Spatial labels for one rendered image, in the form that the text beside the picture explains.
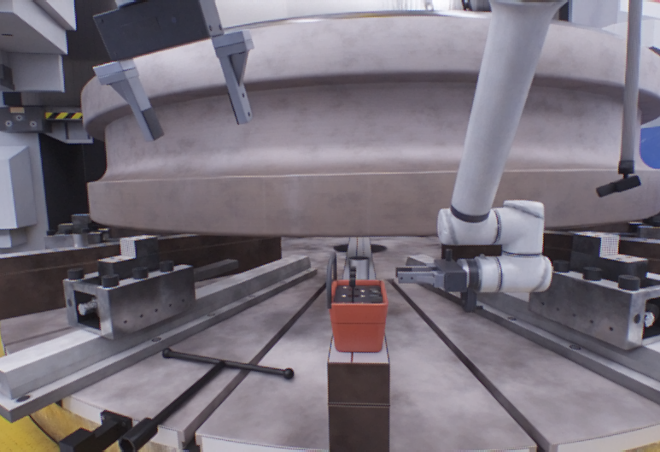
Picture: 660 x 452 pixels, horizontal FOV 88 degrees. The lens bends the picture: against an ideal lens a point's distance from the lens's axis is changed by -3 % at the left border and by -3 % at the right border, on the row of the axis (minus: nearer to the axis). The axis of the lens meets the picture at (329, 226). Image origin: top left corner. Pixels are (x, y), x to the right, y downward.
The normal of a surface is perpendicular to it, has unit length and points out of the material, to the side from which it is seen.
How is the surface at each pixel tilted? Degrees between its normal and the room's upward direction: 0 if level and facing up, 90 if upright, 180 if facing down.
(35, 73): 90
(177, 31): 114
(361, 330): 97
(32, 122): 90
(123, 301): 90
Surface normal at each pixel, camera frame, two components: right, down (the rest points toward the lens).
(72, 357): 0.84, -0.28
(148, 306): 0.89, 0.04
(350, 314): -0.08, 0.25
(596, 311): -0.95, 0.06
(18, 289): 0.65, 0.08
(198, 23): -0.10, 0.51
